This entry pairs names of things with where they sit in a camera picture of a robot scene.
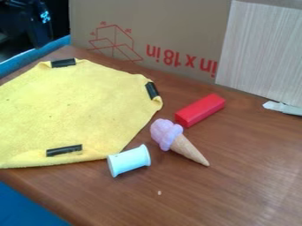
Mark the pink toy ice cream cone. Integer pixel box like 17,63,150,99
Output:
148,117,212,168

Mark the yellow cloth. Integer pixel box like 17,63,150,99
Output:
0,57,164,170

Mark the red block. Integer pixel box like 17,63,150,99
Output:
173,93,227,129

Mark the white toy spool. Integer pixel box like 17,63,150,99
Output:
106,143,153,178

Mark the cardboard box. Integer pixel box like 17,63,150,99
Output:
67,0,234,86

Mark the light wooden board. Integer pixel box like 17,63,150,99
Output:
215,0,302,109

